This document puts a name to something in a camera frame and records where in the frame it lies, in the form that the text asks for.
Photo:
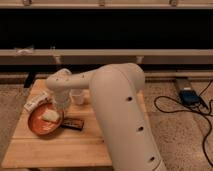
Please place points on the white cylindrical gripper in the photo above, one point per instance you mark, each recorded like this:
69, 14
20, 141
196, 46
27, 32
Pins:
61, 99

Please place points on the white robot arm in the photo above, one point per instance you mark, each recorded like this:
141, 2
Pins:
113, 95

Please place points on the white sponge in bowl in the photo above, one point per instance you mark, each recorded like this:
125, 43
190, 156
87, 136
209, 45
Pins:
51, 116

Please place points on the white tube package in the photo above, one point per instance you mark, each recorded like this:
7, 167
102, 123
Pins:
36, 101

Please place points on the clear plastic cup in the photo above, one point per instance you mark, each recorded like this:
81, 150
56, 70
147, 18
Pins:
78, 96

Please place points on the dark chocolate bar wrapper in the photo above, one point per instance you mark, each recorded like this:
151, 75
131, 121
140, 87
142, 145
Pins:
73, 123

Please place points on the wooden table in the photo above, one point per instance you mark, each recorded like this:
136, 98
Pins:
62, 148

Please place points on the blue power adapter box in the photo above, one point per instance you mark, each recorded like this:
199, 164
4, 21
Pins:
188, 97

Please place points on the grey wall rail shelf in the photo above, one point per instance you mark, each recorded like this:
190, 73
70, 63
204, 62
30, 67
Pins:
105, 56

